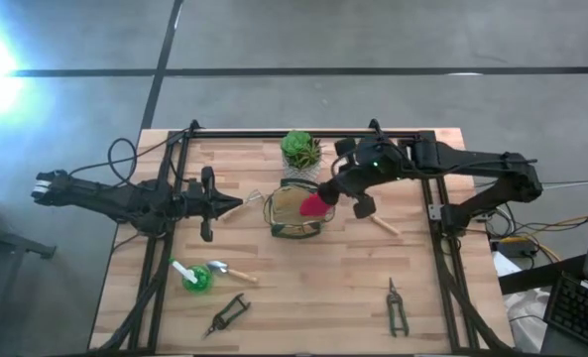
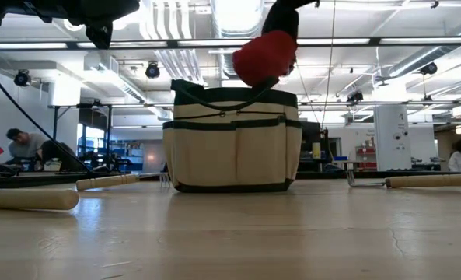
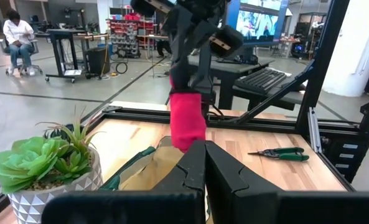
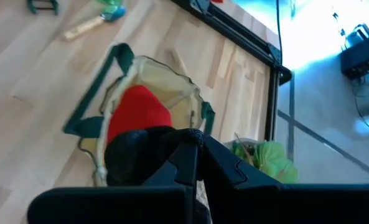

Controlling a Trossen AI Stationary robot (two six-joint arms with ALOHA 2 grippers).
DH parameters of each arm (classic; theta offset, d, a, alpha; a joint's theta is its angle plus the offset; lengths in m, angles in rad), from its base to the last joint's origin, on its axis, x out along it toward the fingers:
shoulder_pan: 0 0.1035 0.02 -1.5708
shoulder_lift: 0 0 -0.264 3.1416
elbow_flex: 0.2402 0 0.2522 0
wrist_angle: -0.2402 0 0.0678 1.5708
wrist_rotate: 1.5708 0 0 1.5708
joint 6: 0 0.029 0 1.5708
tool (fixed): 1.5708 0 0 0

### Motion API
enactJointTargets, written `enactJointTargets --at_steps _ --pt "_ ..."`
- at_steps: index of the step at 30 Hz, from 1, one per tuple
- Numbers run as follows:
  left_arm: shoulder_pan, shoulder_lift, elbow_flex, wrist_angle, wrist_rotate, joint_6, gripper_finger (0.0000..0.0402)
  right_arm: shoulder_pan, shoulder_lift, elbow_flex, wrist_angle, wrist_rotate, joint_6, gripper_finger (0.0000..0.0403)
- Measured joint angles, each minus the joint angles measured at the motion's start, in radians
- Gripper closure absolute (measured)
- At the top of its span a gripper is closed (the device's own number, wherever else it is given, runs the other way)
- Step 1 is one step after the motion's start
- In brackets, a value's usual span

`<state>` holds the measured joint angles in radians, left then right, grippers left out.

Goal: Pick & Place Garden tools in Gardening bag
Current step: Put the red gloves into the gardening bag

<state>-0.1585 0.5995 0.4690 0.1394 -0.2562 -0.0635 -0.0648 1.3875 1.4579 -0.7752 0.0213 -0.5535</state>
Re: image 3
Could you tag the red knit gardening glove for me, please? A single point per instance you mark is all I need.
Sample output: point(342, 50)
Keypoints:
point(187, 124)

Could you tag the black keyboard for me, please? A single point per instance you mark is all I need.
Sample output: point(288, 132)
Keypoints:
point(260, 80)

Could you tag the dark computer desk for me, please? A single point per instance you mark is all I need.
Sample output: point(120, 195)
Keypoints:
point(231, 71)

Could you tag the silver aluminium bar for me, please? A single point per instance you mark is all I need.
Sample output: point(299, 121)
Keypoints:
point(315, 130)

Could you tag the black rolling cart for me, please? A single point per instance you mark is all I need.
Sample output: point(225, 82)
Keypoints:
point(63, 32)

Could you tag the succulent in white patterned pot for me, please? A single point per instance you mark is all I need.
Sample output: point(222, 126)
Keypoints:
point(44, 168)

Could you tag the beige green-trimmed gardening bag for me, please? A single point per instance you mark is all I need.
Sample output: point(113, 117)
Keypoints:
point(159, 168)

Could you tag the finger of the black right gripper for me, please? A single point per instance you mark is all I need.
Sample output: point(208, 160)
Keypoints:
point(204, 68)
point(179, 56)

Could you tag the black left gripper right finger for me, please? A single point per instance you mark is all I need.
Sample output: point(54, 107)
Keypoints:
point(249, 205)

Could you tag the black bin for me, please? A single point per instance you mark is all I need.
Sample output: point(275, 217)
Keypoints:
point(97, 60)

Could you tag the shelf with red bins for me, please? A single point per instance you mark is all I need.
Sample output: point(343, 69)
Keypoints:
point(128, 34)

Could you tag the grey office chair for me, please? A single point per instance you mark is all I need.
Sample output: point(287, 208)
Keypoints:
point(33, 46)

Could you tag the person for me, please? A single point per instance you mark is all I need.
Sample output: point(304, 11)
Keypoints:
point(17, 34)

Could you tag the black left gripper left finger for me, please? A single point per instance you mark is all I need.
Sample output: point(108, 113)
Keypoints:
point(159, 205)

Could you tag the large display screen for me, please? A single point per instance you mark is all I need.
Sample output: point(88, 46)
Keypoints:
point(259, 21)

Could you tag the black aluminium table frame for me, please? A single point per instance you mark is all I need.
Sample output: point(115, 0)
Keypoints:
point(321, 77)

